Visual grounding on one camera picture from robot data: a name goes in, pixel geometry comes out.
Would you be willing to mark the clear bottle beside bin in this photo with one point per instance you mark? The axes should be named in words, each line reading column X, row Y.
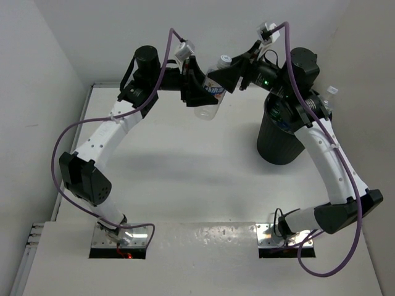
column 328, row 97

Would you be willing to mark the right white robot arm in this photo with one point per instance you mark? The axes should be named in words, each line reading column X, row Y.
column 349, row 198

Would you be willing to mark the clear bottle red blue label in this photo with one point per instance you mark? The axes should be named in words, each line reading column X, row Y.
column 208, row 112

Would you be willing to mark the metal base plate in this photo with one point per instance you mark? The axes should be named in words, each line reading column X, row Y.
column 267, row 240
column 135, row 238

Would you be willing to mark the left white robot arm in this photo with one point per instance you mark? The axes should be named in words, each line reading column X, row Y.
column 82, row 169

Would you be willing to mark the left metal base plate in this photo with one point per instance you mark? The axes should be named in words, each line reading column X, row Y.
column 135, row 238

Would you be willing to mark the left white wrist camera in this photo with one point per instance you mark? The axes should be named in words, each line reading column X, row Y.
column 184, row 51

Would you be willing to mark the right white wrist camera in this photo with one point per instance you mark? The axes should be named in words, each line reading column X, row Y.
column 266, row 36

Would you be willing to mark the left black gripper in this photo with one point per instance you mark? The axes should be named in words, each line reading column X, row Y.
column 193, row 94

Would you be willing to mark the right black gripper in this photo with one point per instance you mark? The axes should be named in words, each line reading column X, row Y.
column 243, row 65

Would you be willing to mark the black ribbed waste bin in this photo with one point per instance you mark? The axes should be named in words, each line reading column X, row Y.
column 276, row 142

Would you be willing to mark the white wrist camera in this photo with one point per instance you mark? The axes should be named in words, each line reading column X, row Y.
column 266, row 36
column 184, row 51

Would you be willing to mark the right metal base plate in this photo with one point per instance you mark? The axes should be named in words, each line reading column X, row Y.
column 267, row 240

